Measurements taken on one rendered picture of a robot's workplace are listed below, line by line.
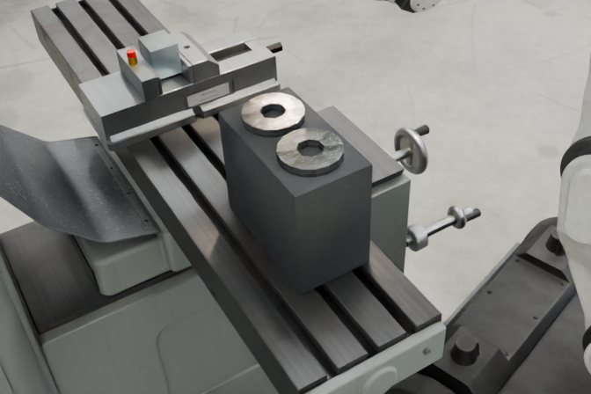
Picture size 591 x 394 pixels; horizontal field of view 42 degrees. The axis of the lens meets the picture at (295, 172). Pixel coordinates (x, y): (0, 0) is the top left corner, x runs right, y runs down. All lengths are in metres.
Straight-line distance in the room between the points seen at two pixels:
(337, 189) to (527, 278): 0.71
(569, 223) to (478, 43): 2.32
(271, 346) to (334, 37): 2.57
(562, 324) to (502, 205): 1.11
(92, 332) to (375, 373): 0.58
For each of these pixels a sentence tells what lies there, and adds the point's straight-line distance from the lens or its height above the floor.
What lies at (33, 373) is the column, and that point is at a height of 0.70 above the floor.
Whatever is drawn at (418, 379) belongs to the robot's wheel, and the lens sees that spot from 1.44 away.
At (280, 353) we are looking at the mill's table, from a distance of 1.03.
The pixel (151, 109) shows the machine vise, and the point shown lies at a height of 0.98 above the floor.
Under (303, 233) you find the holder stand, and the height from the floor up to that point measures 1.06.
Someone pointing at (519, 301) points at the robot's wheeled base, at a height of 0.59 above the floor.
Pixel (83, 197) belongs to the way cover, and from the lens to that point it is 1.39.
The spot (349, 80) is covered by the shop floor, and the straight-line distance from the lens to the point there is 3.20.
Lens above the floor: 1.77
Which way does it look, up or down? 40 degrees down
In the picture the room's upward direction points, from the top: 3 degrees counter-clockwise
